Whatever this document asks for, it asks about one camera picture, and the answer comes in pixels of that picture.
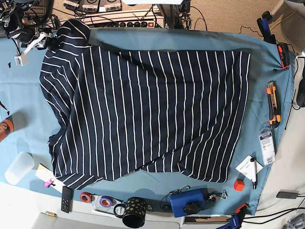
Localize clear plastic blister pack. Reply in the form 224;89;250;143
259;127;276;165

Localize black mug gold dots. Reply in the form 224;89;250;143
113;197;147;229

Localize orange black clamp right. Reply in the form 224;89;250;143
277;42;290;69

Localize metal carabiner keys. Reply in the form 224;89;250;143
207;189;228;202

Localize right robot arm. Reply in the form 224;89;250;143
0;0;60;66

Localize black remote control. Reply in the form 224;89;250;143
61;186;74;213

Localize navy white striped t-shirt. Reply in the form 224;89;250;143
40;19;251;189

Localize white paper card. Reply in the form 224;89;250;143
235;155;263;180

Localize translucent plastic cup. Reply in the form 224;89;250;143
5;152;34;185

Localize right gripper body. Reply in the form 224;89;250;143
14;32;53;66

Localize purple tape roll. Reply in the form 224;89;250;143
99;196;113;208

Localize orange can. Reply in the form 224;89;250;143
0;119;14;141

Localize red tape roll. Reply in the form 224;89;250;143
80;192;92;203

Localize white power strip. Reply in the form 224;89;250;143
84;14;167;28

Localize blue clamp top right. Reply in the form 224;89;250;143
256;11;276;44

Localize light blue tablecloth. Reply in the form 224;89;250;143
0;28;295;214

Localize red cube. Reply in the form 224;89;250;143
233;179;245;191

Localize white cardboard sheet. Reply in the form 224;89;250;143
35;164;64;193

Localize blue box with black knob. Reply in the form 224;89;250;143
170;189;207;218

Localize orange black utility knife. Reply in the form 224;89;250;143
267;81;281;129

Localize white marker pen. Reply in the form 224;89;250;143
250;157;257;189

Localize blue orange clamp bottom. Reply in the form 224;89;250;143
217;203;249;229

